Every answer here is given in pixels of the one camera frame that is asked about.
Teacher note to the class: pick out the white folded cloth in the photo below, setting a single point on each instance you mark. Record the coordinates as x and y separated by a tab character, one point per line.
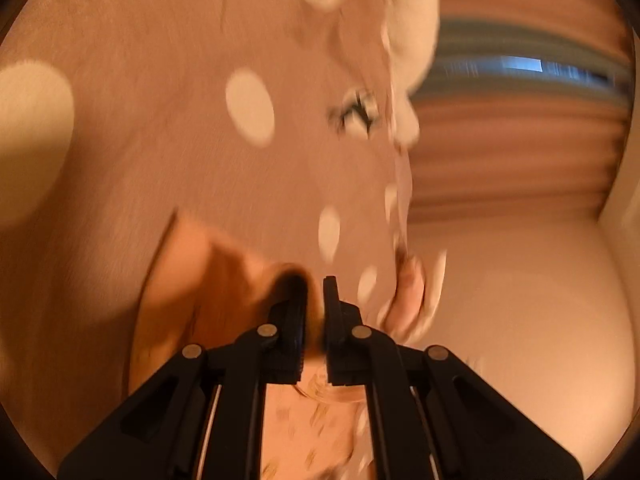
436	280

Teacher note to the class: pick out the pink folded cloth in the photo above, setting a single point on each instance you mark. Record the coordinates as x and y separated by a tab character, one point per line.
407	295

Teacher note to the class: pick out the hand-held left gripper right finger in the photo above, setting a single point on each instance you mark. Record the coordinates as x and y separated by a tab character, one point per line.
334	320

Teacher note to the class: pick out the pink cartoon print shirt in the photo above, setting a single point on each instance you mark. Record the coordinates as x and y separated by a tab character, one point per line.
210	280

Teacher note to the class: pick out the brown polka dot blanket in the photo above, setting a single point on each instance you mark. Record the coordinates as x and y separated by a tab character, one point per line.
150	110

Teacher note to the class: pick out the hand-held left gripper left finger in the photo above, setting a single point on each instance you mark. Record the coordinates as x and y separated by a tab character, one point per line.
295	322

